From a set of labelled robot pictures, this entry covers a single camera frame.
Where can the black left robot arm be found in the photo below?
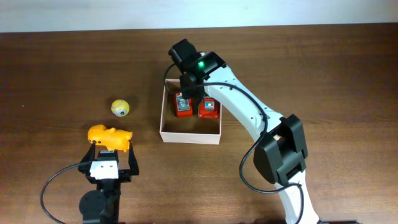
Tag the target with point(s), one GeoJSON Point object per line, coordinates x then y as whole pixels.
{"type": "Point", "coordinates": [101, 205]}

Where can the orange plastic toy animal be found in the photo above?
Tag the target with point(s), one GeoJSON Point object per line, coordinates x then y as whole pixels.
{"type": "Point", "coordinates": [111, 138]}

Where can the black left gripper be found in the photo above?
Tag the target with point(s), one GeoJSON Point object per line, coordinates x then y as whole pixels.
{"type": "Point", "coordinates": [125, 174]}

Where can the yellow grey toy ball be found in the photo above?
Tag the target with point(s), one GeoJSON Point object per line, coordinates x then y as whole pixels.
{"type": "Point", "coordinates": [120, 108]}

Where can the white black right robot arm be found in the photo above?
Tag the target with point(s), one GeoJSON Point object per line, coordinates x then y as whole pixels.
{"type": "Point", "coordinates": [279, 150]}

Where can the small red toy truck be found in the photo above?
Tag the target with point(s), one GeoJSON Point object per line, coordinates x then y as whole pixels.
{"type": "Point", "coordinates": [183, 107]}

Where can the pink open cardboard box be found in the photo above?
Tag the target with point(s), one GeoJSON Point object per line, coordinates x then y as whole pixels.
{"type": "Point", "coordinates": [191, 130]}

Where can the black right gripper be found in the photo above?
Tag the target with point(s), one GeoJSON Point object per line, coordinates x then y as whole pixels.
{"type": "Point", "coordinates": [185, 89]}

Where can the red toy car grey top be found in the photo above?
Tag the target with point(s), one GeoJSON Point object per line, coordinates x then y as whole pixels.
{"type": "Point", "coordinates": [209, 108]}

